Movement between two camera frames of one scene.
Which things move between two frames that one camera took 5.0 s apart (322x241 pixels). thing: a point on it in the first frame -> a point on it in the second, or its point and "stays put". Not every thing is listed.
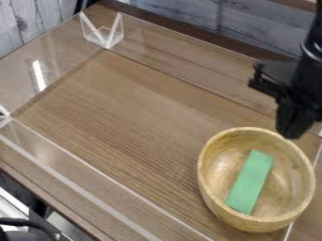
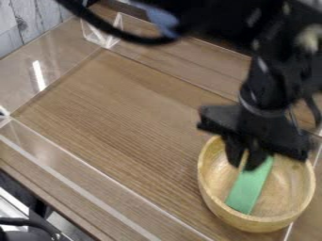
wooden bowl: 287,185 stays put
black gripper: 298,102 -> 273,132
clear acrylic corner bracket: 103,36 stays put
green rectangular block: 249,183 stays put
